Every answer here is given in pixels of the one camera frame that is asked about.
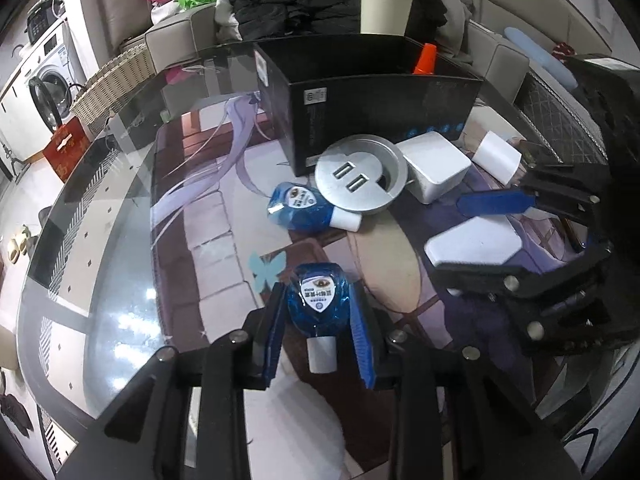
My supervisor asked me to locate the light grey cloth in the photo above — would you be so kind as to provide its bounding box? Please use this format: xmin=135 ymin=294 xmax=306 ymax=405
xmin=215 ymin=0 xmax=242 ymax=43

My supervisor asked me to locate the blue bottle with white cap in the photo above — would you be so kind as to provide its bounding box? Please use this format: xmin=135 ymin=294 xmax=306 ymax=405
xmin=266 ymin=181 xmax=363 ymax=233
xmin=285 ymin=262 xmax=356 ymax=375

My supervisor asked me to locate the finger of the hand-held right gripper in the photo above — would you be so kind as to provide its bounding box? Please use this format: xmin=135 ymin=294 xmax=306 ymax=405
xmin=431 ymin=240 xmax=616 ymax=356
xmin=456 ymin=162 xmax=608 ymax=226

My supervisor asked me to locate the beige grey sofa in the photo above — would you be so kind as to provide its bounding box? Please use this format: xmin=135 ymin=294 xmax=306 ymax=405
xmin=80 ymin=0 xmax=621 ymax=106

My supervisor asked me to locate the grey garment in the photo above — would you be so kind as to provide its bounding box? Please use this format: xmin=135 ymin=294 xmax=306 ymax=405
xmin=432 ymin=0 xmax=476 ymax=63

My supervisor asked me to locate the dark shoe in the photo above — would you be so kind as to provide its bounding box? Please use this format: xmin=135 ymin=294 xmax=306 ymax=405
xmin=0 ymin=392 xmax=33 ymax=438

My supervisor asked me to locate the white power adapter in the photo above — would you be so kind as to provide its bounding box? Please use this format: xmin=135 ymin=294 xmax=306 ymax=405
xmin=396 ymin=132 xmax=473 ymax=205

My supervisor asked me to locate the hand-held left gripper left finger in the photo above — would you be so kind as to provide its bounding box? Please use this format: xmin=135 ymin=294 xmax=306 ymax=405
xmin=57 ymin=282 xmax=288 ymax=480

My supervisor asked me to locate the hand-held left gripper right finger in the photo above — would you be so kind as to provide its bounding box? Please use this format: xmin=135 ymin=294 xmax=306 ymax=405
xmin=347 ymin=280 xmax=583 ymax=480

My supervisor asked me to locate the orange tipped tube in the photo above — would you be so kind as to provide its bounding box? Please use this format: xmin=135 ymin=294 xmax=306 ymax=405
xmin=412 ymin=42 xmax=438 ymax=76

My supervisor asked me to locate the cream cup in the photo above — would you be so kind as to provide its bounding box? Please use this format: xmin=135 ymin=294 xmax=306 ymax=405
xmin=360 ymin=0 xmax=415 ymax=37

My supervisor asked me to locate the red paper bag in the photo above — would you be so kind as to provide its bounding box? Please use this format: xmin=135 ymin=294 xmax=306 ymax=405
xmin=42 ymin=116 xmax=91 ymax=183

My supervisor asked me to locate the pile of black clothes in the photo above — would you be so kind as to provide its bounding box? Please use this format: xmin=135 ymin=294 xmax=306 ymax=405
xmin=220 ymin=0 xmax=448 ymax=43

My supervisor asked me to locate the light blue tube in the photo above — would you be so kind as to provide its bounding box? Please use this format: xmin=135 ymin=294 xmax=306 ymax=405
xmin=502 ymin=27 xmax=558 ymax=78

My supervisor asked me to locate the beige pillow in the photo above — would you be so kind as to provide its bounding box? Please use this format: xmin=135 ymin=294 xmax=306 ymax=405
xmin=92 ymin=0 xmax=166 ymax=53

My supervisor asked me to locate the small white charger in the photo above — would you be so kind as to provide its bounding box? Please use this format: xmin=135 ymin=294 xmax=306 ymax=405
xmin=471 ymin=130 xmax=523 ymax=186

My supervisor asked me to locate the white plastic bag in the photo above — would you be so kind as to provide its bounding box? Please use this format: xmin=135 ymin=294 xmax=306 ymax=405
xmin=151 ymin=2 xmax=191 ymax=25

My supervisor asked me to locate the round silver socket panel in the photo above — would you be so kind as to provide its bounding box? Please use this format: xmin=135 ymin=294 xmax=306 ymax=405
xmin=314 ymin=134 xmax=410 ymax=217

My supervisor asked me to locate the black and white appliance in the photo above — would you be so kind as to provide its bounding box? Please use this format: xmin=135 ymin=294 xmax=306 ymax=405
xmin=25 ymin=0 xmax=68 ymax=43

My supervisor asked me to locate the printed desk mat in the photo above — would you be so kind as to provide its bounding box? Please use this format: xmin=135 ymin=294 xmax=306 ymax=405
xmin=150 ymin=90 xmax=640 ymax=480

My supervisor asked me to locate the black storage box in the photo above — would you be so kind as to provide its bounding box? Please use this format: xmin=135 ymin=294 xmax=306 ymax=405
xmin=252 ymin=35 xmax=485 ymax=178

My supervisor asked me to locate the black quilted chair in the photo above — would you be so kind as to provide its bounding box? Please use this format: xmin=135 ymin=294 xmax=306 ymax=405
xmin=515 ymin=67 xmax=606 ymax=161

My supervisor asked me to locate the white washing machine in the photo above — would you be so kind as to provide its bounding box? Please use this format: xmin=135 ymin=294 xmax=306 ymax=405
xmin=0 ymin=22 xmax=88 ymax=166

